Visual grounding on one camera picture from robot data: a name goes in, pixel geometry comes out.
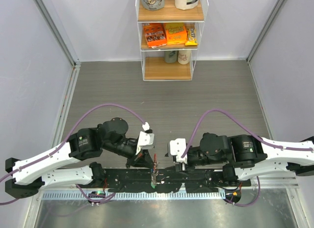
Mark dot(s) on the white wire shelf rack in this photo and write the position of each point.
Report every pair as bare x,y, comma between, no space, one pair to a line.
153,66

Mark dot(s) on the red handled keyring with chain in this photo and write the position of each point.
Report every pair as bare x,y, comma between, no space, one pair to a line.
154,172

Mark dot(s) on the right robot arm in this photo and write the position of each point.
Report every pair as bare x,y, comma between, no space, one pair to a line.
244,156

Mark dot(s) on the slotted cable duct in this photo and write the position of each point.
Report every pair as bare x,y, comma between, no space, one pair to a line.
180,195

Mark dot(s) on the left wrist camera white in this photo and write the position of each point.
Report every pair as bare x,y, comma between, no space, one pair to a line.
146,140

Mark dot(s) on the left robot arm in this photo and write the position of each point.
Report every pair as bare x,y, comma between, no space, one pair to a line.
48,168

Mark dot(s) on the cream cup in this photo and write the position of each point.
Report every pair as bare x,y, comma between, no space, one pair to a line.
184,56

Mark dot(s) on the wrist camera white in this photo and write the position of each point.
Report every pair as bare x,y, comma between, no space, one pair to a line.
146,140
176,148

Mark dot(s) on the orange snack box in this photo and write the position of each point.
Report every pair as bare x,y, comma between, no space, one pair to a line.
154,34

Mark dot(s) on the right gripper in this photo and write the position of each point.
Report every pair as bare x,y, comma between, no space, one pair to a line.
182,167

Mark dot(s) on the yellow candy bag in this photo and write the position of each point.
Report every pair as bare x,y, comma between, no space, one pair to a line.
191,39

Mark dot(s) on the dark green cup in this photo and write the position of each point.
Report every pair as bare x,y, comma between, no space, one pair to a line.
171,56

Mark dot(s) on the orange candy box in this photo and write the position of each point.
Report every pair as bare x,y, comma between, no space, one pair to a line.
175,33

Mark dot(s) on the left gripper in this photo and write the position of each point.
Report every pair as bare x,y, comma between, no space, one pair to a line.
143,159

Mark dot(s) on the white paper bag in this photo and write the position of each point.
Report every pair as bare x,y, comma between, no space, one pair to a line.
186,4

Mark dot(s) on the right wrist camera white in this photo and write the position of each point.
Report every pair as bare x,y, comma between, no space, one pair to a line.
176,148

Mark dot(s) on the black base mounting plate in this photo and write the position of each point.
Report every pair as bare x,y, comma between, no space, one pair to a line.
139,180

